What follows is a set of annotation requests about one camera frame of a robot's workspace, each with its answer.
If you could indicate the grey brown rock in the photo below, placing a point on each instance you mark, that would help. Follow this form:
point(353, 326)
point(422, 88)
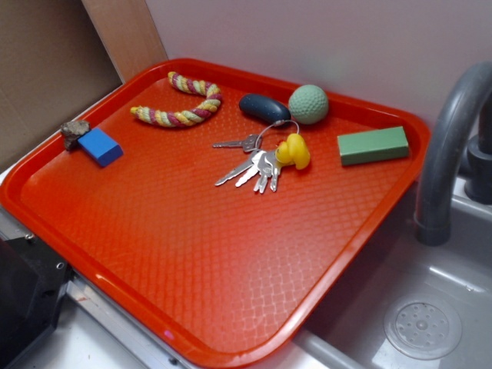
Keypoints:
point(72, 131)

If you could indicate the blue rectangular block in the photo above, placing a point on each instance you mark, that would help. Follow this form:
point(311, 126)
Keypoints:
point(100, 147)

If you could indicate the round sink drain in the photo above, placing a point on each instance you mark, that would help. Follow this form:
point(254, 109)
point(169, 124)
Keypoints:
point(422, 326)

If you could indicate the bunch of silver keys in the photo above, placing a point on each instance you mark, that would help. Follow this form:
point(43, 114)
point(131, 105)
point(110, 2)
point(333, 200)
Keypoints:
point(261, 165)

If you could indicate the green rectangular block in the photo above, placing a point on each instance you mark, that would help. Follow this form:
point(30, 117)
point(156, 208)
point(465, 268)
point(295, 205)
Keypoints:
point(371, 146)

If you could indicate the brown cardboard sheet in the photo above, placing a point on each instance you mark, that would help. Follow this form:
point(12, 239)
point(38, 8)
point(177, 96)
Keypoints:
point(53, 67)

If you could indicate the red plastic tray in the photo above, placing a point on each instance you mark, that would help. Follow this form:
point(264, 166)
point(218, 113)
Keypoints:
point(223, 275)

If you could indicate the colourful braided rope toy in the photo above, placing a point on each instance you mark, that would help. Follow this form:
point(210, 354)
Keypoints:
point(187, 118)

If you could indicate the silver key pointing left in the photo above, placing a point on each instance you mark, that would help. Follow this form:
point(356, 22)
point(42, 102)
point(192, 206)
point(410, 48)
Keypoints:
point(248, 144)

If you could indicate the dark blue oval object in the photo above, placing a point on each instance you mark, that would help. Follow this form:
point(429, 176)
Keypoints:
point(264, 108)

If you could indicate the yellow rubber duck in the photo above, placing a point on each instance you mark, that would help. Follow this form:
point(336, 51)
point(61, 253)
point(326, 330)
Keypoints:
point(293, 151)

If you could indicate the green dimpled ball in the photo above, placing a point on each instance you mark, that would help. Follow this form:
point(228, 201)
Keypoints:
point(308, 104)

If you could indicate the grey curved faucet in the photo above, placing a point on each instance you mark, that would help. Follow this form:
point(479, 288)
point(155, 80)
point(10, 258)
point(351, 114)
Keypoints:
point(462, 135)

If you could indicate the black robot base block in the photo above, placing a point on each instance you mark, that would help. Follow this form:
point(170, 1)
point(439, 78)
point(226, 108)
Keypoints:
point(33, 284)

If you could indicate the light wooden board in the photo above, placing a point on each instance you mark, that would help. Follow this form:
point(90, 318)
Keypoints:
point(128, 33)

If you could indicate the grey toy sink basin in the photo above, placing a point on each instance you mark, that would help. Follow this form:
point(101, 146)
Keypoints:
point(347, 328)

